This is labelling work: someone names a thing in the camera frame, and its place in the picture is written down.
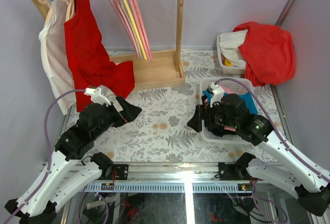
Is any white laundry basket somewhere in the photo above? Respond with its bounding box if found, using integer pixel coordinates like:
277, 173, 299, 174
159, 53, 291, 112
199, 77, 255, 145

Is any dark navy garment in basket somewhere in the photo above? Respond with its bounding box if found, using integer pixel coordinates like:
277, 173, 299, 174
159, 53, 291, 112
201, 91, 227, 137

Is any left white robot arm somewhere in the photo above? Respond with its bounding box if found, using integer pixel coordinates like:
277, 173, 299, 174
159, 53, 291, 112
5, 96, 142, 223

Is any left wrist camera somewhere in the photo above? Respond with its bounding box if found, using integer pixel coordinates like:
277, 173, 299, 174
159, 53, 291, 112
84, 85, 114, 105

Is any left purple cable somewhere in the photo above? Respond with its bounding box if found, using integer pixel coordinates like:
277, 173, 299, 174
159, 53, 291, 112
2, 89, 87, 224

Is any white garment in rear basket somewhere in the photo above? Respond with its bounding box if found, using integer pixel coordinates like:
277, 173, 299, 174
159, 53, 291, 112
219, 29, 248, 68

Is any light wooden hanger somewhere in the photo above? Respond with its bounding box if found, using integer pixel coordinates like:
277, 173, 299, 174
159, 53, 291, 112
62, 0, 75, 22

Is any white t shirt on hanger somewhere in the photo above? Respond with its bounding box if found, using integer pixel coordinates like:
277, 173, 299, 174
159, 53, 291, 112
38, 0, 78, 116

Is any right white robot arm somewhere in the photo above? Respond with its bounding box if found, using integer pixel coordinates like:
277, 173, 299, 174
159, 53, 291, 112
187, 94, 329, 216

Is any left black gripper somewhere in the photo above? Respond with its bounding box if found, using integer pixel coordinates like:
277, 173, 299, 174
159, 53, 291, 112
93, 96, 143, 141

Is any red garment on rear basket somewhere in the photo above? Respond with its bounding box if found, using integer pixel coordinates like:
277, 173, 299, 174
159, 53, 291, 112
233, 22, 296, 87

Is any yellow hanger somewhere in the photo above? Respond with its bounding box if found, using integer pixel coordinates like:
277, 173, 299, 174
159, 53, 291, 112
118, 0, 147, 60

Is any aluminium rail frame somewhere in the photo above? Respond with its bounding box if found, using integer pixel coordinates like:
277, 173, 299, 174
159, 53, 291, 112
25, 161, 318, 224

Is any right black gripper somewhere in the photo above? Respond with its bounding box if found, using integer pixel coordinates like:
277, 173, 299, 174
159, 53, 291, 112
187, 98, 239, 133

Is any wooden clothes rack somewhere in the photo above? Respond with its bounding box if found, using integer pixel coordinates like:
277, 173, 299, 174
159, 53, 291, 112
23, 0, 186, 92

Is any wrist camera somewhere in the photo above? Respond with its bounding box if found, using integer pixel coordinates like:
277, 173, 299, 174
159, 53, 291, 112
208, 82, 225, 107
84, 85, 114, 105

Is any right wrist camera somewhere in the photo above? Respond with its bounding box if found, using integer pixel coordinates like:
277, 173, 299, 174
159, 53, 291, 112
208, 82, 225, 107

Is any floral table cloth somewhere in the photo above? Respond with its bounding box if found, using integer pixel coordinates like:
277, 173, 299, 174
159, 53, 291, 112
88, 50, 274, 163

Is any rear white basket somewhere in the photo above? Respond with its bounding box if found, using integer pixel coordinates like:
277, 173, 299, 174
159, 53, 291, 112
217, 34, 245, 75

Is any pink hanger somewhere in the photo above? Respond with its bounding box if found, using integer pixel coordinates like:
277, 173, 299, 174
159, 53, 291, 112
129, 0, 153, 61
109, 0, 141, 59

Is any red t shirt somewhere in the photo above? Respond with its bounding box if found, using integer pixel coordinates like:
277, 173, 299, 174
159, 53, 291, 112
64, 0, 135, 98

